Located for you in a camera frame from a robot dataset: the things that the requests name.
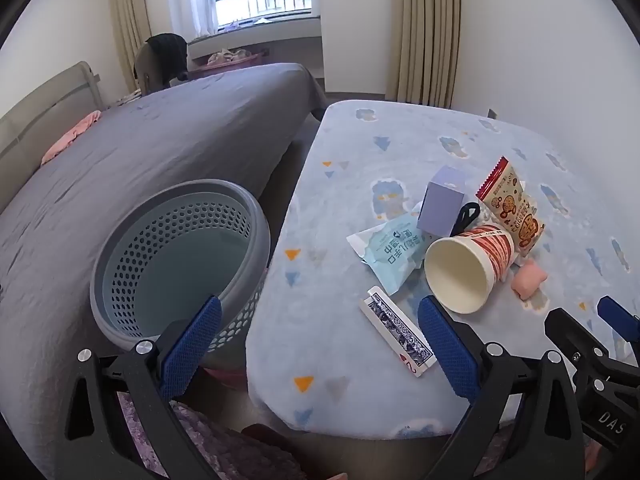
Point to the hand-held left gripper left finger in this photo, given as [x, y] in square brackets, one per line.
[192, 345]

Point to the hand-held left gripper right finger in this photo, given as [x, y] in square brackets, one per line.
[447, 350]

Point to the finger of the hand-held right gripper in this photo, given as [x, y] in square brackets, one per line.
[617, 312]
[565, 327]

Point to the grey perforated plastic basket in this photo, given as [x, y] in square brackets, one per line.
[175, 265]

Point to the purple cardboard box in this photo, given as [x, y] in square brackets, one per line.
[442, 200]

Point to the playing card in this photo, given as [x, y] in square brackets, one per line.
[395, 327]

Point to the small pink soft toy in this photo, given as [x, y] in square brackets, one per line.
[529, 280]

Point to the red striped paper cup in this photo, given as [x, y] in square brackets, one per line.
[460, 275]

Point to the person's purple patterned clothing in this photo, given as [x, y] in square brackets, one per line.
[225, 450]

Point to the light blue wet wipe packet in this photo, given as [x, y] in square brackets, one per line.
[395, 252]

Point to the red beige snack packet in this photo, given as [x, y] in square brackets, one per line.
[515, 205]

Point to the light blue printed blanket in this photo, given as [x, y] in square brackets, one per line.
[350, 170]

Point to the bed with grey sheet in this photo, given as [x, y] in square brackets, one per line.
[150, 140]

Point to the pink cloth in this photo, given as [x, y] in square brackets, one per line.
[75, 132]

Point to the grey bed headboard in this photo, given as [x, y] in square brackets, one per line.
[30, 125]

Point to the brown chair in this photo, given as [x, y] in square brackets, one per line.
[147, 72]

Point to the pink basin with clothes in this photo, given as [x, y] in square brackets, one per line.
[230, 60]

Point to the black clothing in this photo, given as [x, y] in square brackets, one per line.
[170, 55]

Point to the bay window sill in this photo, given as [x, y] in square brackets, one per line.
[260, 35]

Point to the beige curtain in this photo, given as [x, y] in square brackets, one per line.
[425, 30]
[131, 20]

